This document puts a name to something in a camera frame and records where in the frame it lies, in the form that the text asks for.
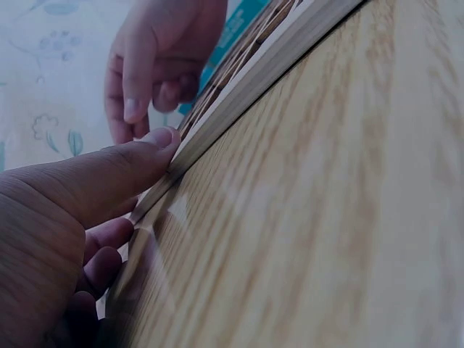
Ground person's left hand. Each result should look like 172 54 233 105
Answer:
0 126 182 348

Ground person's right hand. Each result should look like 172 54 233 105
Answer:
104 0 229 145

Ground wooden lattice board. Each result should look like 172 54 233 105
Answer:
104 0 367 316

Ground teal box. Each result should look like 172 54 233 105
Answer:
179 0 273 117

